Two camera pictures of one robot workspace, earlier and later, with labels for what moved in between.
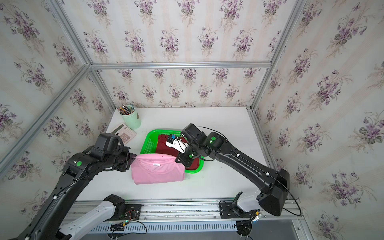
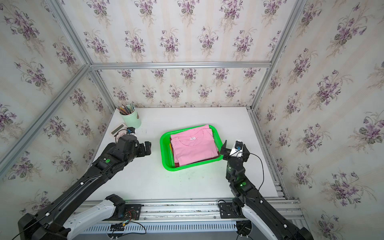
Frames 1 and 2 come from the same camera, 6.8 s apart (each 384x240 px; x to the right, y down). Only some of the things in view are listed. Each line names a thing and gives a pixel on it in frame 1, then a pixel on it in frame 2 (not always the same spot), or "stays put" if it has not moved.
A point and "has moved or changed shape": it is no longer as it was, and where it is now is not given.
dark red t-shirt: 162,148 has moved or changed shape
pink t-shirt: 156,168 has moved or changed shape
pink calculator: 125,133 stays put
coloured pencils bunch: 126,109 stays put
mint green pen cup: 131,120 stays put
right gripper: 181,159 → 226,152
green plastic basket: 197,169 → 165,155
